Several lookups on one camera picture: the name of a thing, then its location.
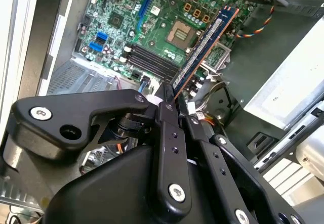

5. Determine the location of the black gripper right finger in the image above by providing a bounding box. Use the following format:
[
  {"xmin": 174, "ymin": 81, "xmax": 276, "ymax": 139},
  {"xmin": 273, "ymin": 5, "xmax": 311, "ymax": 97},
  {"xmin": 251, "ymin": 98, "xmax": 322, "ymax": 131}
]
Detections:
[{"xmin": 177, "ymin": 96, "xmax": 304, "ymax": 224}]

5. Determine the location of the blue RAM stick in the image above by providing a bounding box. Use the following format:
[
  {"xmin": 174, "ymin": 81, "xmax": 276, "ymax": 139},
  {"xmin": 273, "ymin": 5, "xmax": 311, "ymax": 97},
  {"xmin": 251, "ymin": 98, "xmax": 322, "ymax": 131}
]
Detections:
[{"xmin": 171, "ymin": 5, "xmax": 240, "ymax": 100}]

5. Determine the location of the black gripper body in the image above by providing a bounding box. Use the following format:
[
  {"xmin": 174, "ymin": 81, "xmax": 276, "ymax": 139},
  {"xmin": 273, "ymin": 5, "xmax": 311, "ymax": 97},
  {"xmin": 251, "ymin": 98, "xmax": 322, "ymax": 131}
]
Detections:
[{"xmin": 43, "ymin": 145, "xmax": 230, "ymax": 224}]

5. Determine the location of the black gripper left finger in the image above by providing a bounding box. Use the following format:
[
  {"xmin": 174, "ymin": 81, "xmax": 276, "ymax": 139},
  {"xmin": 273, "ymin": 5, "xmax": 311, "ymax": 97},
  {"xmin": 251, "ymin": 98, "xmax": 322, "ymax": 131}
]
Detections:
[{"xmin": 2, "ymin": 82, "xmax": 193, "ymax": 219}]

